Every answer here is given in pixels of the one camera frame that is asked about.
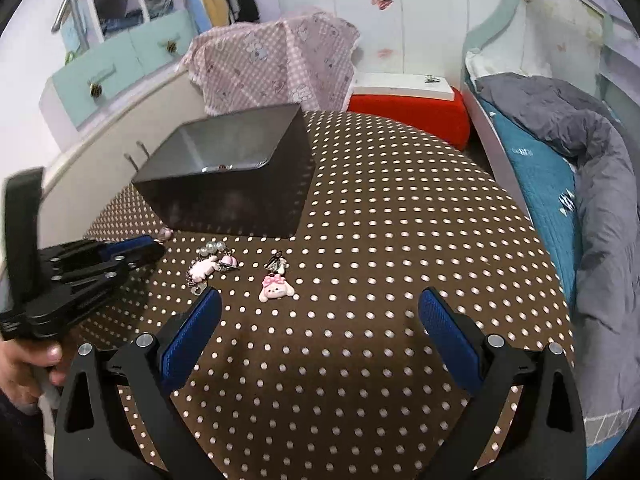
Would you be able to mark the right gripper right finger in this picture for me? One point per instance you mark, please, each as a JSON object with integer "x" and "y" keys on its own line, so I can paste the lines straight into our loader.
{"x": 547, "y": 438}

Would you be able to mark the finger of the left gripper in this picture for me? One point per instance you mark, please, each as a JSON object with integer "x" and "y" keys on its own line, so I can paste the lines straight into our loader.
{"x": 136, "y": 258}
{"x": 113, "y": 249}

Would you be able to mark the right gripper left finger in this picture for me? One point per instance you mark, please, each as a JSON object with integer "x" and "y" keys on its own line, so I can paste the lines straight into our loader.
{"x": 93, "y": 437}

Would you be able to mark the person's left hand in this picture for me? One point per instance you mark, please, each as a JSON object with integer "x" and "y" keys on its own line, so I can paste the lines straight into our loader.
{"x": 19, "y": 359}

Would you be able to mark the beige low cabinet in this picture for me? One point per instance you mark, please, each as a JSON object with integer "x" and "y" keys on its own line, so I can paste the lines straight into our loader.
{"x": 82, "y": 181}

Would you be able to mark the pink bunny charm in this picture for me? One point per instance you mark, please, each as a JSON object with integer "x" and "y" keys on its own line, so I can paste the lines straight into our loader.
{"x": 275, "y": 286}

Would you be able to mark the grey metal box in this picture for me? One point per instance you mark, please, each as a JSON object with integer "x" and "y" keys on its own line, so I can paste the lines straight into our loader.
{"x": 245, "y": 173}

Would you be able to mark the teal drawer unit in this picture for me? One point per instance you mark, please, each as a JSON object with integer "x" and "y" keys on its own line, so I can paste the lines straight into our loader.
{"x": 97, "y": 76}

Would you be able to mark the brown polka dot tablecloth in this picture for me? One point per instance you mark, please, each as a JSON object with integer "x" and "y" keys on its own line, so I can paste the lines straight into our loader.
{"x": 342, "y": 381}

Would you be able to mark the teal bed sheet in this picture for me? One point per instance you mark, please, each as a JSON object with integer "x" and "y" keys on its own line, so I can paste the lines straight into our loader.
{"x": 547, "y": 183}

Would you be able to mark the pink checkered cloth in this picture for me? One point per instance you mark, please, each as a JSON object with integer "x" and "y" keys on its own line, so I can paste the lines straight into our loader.
{"x": 305, "y": 60}

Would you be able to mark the grey duvet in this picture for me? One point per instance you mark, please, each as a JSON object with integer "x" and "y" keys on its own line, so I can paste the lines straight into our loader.
{"x": 580, "y": 127}

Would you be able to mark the red storage ottoman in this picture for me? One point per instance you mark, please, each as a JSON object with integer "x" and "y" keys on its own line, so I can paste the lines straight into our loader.
{"x": 425, "y": 102}

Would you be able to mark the white wardrobe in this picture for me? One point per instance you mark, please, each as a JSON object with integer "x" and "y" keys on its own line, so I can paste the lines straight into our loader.
{"x": 406, "y": 36}

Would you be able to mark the teal bunk bed frame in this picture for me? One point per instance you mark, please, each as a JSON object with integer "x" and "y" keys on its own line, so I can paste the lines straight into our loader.
{"x": 593, "y": 44}

